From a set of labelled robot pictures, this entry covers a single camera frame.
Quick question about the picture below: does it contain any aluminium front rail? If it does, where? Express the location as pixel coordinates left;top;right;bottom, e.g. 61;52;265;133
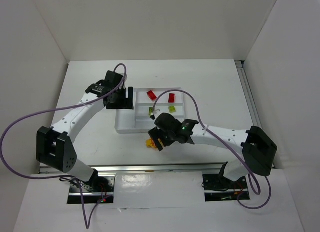
39;162;228;173

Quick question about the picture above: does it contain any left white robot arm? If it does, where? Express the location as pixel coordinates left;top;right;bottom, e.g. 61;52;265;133
36;71;134;191

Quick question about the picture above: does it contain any aluminium side rail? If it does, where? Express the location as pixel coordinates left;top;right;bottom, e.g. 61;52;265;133
234;59;276;169

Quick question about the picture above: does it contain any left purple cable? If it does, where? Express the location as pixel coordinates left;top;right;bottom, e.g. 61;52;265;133
0;63;128;229

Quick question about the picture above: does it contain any purple cable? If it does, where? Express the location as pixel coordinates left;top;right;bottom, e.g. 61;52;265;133
0;63;128;229
151;90;273;210

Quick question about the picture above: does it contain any white compartment tray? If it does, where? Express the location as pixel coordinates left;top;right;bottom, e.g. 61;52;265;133
115;88;185;134

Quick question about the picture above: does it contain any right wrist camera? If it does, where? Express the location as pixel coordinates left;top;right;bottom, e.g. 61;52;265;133
149;109;160;120

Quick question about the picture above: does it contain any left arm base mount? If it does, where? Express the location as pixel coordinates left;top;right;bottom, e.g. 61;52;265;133
59;175;116;204

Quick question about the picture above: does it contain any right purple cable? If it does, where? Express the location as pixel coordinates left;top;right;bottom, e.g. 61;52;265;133
151;90;273;210

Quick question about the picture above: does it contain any red lego brick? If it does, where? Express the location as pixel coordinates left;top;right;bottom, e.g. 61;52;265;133
146;90;158;101
168;93;176;103

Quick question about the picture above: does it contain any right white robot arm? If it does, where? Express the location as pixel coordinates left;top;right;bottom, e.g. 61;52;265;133
148;113;278;181

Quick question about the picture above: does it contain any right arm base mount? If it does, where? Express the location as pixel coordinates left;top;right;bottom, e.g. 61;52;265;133
201;163;250;202

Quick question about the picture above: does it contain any yellow lego brick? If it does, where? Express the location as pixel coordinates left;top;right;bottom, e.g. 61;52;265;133
145;138;157;149

